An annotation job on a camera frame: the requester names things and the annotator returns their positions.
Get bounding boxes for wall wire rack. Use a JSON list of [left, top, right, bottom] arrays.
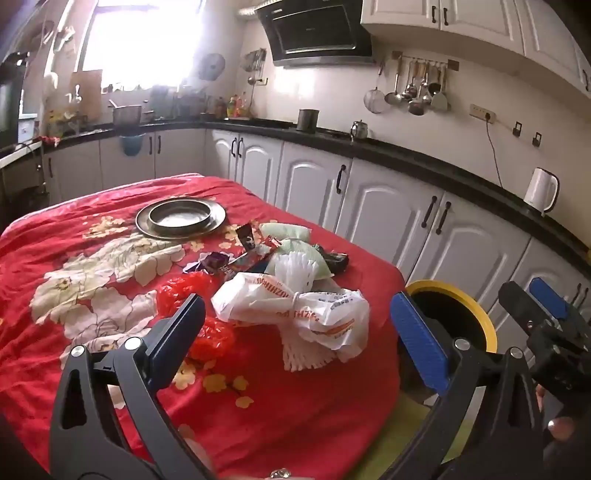
[[242, 48, 269, 87]]

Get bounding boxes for white upper kitchen cabinets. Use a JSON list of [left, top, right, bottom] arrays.
[[360, 0, 591, 94]]

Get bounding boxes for black power cable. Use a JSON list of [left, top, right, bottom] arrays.
[[484, 117, 505, 189]]

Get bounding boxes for wire mesh strainer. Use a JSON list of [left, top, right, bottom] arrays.
[[364, 61, 387, 115]]

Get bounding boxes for bright kitchen window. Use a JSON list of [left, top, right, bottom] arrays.
[[81, 0, 207, 92]]

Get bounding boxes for yellow-rimmed black trash bin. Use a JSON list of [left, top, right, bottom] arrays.
[[399, 279, 498, 407]]

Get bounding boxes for wooden cutting board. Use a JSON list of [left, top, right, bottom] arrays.
[[69, 69, 103, 117]]

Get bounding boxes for white lower kitchen cabinets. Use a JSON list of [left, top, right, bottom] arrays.
[[41, 127, 591, 344]]

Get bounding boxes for dark metal canister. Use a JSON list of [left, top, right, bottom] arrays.
[[298, 108, 321, 135]]

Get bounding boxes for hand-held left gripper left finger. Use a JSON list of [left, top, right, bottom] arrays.
[[48, 293, 218, 480]]

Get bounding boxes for large metal plate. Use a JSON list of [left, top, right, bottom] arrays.
[[135, 198, 228, 240]]

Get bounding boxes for purple wrapper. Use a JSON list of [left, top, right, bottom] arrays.
[[184, 251, 228, 276]]

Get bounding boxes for blue hanging plastic bin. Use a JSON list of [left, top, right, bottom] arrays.
[[119, 134, 147, 157]]

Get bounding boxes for white foam fruit net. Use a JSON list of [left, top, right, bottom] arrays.
[[281, 325, 342, 373]]

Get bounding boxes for group of condiment bottles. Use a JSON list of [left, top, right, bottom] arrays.
[[225, 91, 253, 119]]

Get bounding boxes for red floral blanket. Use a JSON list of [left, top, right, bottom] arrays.
[[0, 173, 407, 480]]

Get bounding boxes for person's right hand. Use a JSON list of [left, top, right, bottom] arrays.
[[536, 387, 575, 441]]

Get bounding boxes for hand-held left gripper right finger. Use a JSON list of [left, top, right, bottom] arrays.
[[376, 291, 550, 480]]

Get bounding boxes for wooden utensil rail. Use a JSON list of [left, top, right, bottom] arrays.
[[392, 51, 461, 73]]

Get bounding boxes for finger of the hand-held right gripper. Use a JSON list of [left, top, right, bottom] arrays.
[[498, 281, 544, 343], [529, 277, 585, 326]]

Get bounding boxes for shallow metal bowl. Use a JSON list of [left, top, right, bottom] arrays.
[[148, 202, 214, 234]]

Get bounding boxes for black range hood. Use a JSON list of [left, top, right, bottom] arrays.
[[255, 0, 376, 69]]

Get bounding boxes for small pale green packet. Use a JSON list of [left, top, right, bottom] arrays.
[[259, 222, 312, 243]]

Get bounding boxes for black appliance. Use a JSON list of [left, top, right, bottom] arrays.
[[0, 52, 27, 149]]

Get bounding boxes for metal cooking pot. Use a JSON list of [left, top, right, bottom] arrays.
[[109, 99, 143, 127]]

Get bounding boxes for black kitchen countertop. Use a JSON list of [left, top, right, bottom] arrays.
[[0, 115, 591, 260]]

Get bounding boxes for beige wall socket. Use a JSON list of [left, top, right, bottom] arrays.
[[469, 104, 498, 124]]

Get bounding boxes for dark brown wrapper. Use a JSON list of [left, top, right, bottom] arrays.
[[235, 222, 257, 253]]

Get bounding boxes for white orange-printed plastic bag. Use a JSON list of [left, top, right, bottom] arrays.
[[211, 271, 371, 363]]

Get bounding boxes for dark red long packet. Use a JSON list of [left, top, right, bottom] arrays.
[[225, 244, 274, 281]]

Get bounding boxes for row of hanging metal utensils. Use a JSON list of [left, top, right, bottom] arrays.
[[385, 58, 450, 117]]

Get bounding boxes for yellow-green clothing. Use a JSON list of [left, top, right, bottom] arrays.
[[376, 394, 467, 480]]

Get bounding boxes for white kitchen cabinets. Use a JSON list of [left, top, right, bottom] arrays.
[[360, 0, 591, 94], [41, 127, 591, 344]]

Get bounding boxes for black shiny wrapper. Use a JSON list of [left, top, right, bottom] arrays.
[[318, 246, 351, 278]]

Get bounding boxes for red plastic bag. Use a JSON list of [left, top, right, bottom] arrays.
[[156, 271, 237, 361]]

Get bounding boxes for white plastic fork bundle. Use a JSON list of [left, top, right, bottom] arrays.
[[268, 251, 331, 296]]

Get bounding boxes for large pale green packet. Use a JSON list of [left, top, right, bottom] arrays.
[[276, 237, 337, 281]]

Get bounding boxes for white electric kettle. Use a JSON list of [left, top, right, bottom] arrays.
[[523, 167, 561, 217]]

